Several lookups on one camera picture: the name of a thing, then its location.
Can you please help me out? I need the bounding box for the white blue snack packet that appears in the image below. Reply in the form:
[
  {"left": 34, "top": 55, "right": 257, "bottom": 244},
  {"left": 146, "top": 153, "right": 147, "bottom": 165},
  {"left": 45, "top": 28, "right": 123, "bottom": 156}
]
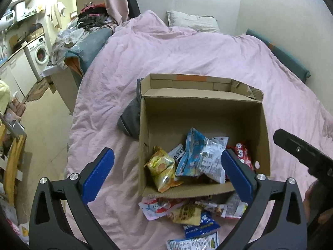
[{"left": 166, "top": 232, "right": 219, "bottom": 250}]

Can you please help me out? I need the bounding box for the dark blue snack packet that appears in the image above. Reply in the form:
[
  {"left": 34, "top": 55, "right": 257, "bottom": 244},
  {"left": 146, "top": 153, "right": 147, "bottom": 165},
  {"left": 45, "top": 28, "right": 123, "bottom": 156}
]
[{"left": 183, "top": 211, "right": 221, "bottom": 239}]

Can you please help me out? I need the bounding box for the pink white snack packet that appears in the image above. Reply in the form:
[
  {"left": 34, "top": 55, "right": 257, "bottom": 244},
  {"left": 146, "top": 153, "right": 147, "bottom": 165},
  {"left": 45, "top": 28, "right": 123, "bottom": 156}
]
[{"left": 138, "top": 197, "right": 186, "bottom": 221}]

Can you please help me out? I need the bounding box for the person's right hand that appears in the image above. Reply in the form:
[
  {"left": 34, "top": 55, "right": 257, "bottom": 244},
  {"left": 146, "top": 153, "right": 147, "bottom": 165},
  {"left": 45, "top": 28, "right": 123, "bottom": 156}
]
[{"left": 303, "top": 180, "right": 332, "bottom": 227}]

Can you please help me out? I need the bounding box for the brown white snack bar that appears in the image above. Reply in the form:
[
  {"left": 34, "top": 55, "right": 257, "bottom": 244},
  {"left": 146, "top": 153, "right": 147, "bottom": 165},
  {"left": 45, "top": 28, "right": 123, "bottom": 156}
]
[{"left": 195, "top": 191, "right": 248, "bottom": 219}]

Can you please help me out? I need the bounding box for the red snack bag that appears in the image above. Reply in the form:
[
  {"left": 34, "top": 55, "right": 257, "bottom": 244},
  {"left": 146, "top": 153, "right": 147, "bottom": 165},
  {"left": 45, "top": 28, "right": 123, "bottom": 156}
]
[{"left": 226, "top": 142, "right": 254, "bottom": 170}]

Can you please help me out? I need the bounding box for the teal bed bumper cushion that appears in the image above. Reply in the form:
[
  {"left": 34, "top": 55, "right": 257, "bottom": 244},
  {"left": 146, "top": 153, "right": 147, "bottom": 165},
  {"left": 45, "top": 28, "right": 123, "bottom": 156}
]
[{"left": 246, "top": 29, "right": 311, "bottom": 83}]

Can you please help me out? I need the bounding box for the yellow brown snack packet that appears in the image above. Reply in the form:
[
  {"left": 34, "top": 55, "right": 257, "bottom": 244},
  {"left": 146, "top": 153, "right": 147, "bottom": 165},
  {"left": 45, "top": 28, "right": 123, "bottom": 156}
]
[{"left": 168, "top": 204, "right": 202, "bottom": 226}]

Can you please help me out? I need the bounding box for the light blue snack bag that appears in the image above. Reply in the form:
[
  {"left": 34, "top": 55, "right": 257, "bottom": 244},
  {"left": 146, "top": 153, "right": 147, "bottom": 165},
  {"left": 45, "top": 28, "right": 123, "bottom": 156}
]
[{"left": 175, "top": 127, "right": 229, "bottom": 184}]

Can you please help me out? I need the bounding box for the yellow snack bag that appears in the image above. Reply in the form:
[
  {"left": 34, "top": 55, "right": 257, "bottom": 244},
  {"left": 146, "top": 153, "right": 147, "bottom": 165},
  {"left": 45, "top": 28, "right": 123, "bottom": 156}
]
[{"left": 144, "top": 146, "right": 184, "bottom": 193}]

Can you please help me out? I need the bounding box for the grey folded garment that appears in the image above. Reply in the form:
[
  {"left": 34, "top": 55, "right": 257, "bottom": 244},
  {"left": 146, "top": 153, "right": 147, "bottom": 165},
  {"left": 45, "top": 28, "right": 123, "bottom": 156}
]
[{"left": 117, "top": 79, "right": 142, "bottom": 141}]

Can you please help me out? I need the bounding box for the brown cardboard box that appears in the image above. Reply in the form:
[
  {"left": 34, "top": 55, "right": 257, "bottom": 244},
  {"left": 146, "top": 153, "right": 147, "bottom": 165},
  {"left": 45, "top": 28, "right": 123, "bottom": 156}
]
[{"left": 138, "top": 73, "right": 270, "bottom": 199}]

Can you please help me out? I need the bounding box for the yellow towel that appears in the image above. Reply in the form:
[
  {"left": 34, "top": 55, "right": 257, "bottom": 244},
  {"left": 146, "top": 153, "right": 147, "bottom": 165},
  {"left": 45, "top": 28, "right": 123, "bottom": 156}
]
[{"left": 0, "top": 80, "right": 11, "bottom": 114}]

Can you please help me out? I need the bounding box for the white kitchen cabinet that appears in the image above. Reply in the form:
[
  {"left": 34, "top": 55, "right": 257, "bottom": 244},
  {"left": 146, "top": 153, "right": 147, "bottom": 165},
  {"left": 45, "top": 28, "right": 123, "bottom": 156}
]
[{"left": 1, "top": 49, "right": 37, "bottom": 102}]

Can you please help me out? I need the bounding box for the grey blue folded blanket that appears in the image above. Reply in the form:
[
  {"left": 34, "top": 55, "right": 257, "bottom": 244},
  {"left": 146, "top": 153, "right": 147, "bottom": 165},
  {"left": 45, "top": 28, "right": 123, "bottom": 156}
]
[{"left": 64, "top": 28, "right": 113, "bottom": 77}]

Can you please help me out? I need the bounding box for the white washing machine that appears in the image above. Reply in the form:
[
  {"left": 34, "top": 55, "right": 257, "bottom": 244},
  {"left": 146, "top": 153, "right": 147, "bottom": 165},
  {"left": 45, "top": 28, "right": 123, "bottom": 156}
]
[{"left": 24, "top": 36, "right": 50, "bottom": 81}]

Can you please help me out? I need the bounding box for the white pillow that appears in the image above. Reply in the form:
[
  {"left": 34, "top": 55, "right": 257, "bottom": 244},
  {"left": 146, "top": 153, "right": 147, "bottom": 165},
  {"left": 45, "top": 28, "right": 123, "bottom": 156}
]
[{"left": 167, "top": 11, "right": 220, "bottom": 33}]

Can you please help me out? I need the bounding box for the pink bed duvet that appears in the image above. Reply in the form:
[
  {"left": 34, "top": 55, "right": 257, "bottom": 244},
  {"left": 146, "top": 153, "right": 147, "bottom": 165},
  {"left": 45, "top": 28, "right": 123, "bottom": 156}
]
[{"left": 66, "top": 11, "right": 332, "bottom": 249}]

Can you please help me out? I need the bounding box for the pile of clothes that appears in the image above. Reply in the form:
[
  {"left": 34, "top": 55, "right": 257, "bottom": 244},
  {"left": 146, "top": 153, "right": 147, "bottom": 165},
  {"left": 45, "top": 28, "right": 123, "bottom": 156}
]
[{"left": 76, "top": 3, "right": 118, "bottom": 30}]

